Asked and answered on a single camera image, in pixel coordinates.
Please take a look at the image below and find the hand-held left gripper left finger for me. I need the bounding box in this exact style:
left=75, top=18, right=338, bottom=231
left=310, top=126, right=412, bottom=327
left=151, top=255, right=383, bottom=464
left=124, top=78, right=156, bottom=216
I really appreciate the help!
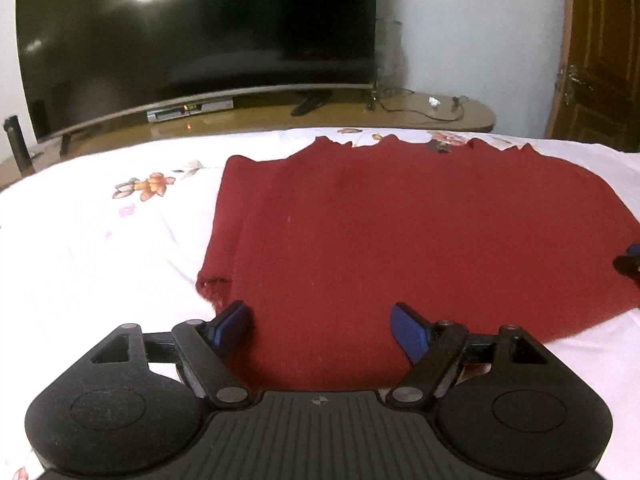
left=85, top=301, right=253, bottom=411

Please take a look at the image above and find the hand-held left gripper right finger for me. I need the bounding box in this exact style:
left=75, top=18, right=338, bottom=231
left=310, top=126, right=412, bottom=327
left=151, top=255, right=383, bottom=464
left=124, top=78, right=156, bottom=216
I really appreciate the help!
left=387, top=302, right=556, bottom=408

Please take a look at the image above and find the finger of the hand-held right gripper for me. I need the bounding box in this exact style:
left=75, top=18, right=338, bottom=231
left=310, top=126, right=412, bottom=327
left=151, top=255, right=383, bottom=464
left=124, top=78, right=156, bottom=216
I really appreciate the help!
left=613, top=243, right=640, bottom=288

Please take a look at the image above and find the red knitted sweater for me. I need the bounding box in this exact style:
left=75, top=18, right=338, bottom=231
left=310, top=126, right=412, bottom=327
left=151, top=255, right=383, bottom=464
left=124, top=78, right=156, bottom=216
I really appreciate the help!
left=195, top=136, right=640, bottom=394

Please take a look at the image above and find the floral white bed sheet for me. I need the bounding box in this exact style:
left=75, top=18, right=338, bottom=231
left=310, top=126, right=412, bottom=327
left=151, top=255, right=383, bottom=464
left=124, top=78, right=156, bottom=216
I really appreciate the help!
left=0, top=127, right=640, bottom=480

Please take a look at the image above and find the brown wooden door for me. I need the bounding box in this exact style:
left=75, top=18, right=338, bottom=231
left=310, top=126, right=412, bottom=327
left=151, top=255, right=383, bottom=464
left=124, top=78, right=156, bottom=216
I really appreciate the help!
left=544, top=0, right=640, bottom=154

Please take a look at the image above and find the silver set-top box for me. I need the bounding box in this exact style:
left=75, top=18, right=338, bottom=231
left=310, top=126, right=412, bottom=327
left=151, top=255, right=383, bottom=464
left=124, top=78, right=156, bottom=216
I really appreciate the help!
left=146, top=99, right=235, bottom=124

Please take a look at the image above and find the wooden television cabinet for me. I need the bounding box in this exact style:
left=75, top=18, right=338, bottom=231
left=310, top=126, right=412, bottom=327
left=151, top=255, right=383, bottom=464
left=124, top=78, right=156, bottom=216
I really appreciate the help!
left=0, top=87, right=497, bottom=182

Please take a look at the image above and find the clear glass vase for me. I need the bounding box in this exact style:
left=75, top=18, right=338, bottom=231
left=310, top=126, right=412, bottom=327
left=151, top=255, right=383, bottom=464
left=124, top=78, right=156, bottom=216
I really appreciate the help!
left=374, top=20, right=407, bottom=107

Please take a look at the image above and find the black flat screen television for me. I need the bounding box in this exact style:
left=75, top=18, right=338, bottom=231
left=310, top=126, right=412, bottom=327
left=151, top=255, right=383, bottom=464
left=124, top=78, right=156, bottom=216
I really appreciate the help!
left=15, top=0, right=379, bottom=142

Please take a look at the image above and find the brass door handle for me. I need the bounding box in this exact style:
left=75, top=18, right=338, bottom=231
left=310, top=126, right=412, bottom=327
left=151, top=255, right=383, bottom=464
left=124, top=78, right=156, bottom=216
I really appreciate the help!
left=556, top=65, right=592, bottom=107

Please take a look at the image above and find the black cable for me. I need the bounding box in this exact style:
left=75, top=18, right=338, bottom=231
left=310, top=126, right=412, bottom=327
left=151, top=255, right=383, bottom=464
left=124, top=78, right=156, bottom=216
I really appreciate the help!
left=379, top=89, right=469, bottom=123

